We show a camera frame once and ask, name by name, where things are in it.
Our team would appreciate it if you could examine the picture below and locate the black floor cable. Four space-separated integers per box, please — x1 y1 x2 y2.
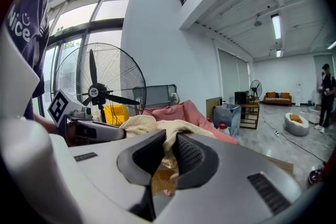
259 112 328 163

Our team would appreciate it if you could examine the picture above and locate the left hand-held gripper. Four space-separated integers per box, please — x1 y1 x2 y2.
47 88 127 146

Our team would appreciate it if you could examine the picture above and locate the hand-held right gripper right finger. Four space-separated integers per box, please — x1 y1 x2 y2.
153 132 303 221

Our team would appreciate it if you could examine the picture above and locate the grey bean bag seat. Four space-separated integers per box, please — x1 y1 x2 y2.
284 112 310 137

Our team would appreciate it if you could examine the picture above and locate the white water dispenser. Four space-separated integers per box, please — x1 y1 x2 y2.
295 82 303 107

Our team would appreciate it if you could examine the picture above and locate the large black standing fan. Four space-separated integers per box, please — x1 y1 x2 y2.
53 42 147 124

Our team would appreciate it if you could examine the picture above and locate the wooden board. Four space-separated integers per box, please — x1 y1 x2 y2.
206 97 223 121

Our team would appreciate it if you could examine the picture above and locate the grey fabric bin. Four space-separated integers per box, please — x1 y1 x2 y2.
213 103 242 137

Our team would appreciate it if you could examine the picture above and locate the wooden slatted table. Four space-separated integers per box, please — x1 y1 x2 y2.
239 102 260 130

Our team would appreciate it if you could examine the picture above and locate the flat cardboard sheet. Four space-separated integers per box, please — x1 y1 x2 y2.
259 153 295 175

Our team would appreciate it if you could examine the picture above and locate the person's dark printed shirt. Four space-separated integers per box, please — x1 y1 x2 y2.
4 0 57 121

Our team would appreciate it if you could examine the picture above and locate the white jug with red cap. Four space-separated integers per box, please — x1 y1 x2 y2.
216 122 231 136

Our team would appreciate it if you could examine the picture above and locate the white round low table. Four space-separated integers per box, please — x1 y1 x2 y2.
308 105 324 124

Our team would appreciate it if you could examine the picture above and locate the orange sofa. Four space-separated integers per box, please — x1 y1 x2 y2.
263 91 293 106

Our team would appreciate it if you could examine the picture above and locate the pink seat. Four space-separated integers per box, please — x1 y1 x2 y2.
141 99 240 145

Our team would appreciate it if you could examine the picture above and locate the black box appliance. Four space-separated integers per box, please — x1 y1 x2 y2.
234 91 249 105

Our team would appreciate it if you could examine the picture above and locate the cream cloth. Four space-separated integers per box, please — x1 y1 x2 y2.
119 114 219 196

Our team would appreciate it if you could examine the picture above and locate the person's left forearm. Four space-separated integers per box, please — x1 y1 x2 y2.
33 113 59 135

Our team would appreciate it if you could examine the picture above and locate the window with dark frame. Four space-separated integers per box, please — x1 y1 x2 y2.
39 0 133 116

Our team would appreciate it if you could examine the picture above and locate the small black standing fan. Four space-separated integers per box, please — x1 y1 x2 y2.
249 79 263 103

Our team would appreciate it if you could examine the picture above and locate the grey metal cage cart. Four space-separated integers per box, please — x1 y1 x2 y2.
133 83 178 113

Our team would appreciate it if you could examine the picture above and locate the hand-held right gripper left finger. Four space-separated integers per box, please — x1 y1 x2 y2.
68 129 167 220

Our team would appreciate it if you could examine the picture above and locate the yellow plastic crate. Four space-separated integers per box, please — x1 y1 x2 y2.
103 104 130 126

